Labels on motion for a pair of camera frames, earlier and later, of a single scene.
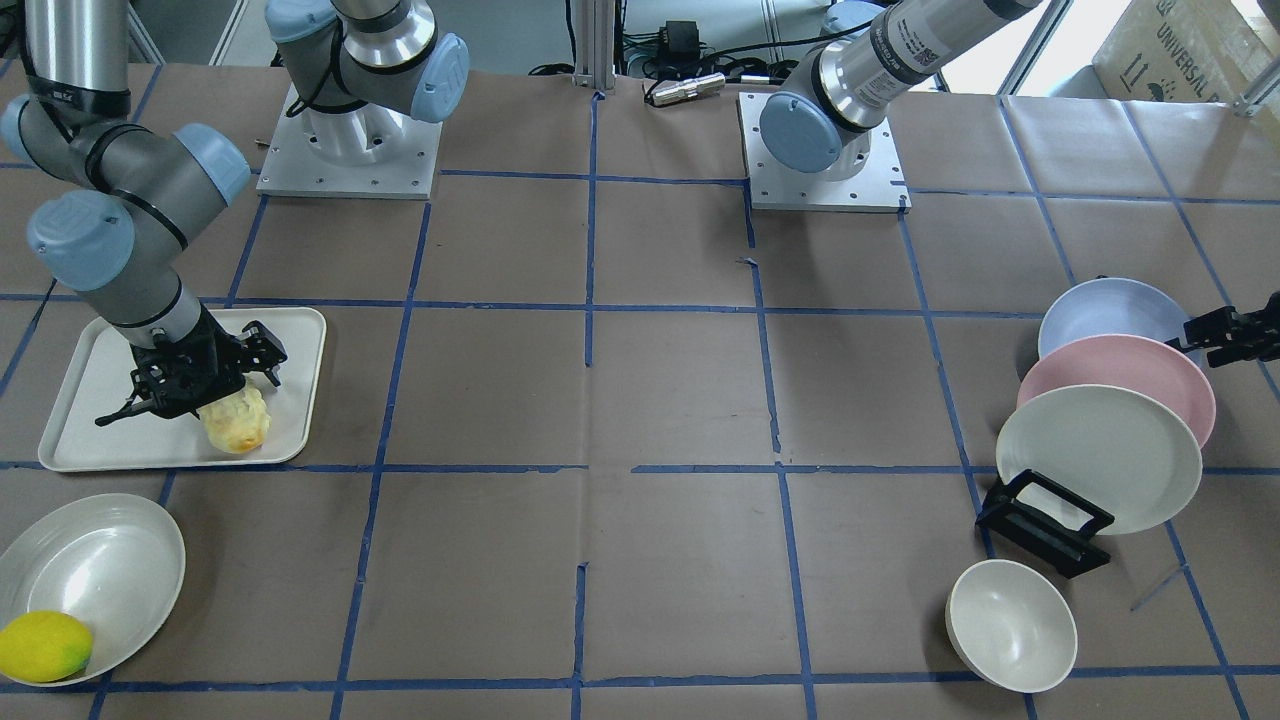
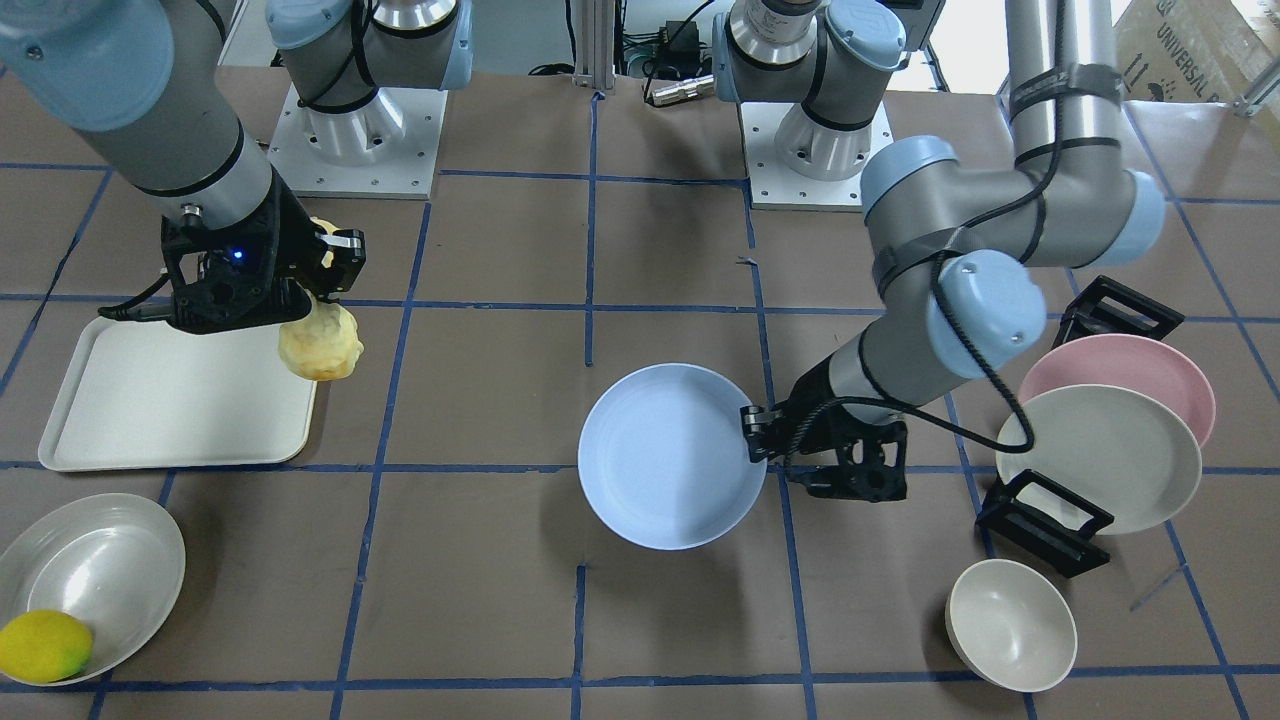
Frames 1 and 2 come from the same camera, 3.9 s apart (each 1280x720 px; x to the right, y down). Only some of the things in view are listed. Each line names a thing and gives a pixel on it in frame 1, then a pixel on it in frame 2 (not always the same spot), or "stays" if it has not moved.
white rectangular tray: [100, 381] stays
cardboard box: [1183, 50] stays
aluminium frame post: [595, 44] stays
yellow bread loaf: [238, 424] → [326, 345]
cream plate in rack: [1114, 450] stays
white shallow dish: [114, 561] stays
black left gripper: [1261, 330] → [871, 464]
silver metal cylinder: [698, 86] stays
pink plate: [1121, 360] stays
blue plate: [1111, 306] → [663, 459]
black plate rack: [1071, 552] stays
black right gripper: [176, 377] → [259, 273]
